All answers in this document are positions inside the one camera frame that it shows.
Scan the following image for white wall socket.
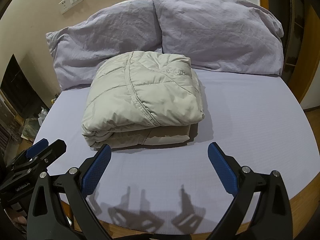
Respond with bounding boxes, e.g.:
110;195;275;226
58;0;72;15

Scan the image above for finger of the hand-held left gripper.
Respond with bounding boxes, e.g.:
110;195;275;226
5;138;50;167
32;139;67;167

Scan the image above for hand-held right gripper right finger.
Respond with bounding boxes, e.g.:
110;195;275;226
207;142;294;240

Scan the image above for cream puffer jacket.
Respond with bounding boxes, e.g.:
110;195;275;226
81;51;206;149

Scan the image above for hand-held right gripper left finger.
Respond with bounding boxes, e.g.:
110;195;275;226
26;144;112;240

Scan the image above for clear plastic packaging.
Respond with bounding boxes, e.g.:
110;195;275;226
21;105;52;142

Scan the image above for dark wooden nightstand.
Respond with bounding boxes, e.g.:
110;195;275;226
0;54;48;122

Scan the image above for orange wooden cabinet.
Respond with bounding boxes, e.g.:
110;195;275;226
257;0;320;110

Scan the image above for lavender pillow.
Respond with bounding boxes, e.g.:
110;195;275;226
45;0;163;92
151;0;285;76

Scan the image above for bed with lavender sheet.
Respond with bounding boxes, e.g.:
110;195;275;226
31;66;316;232

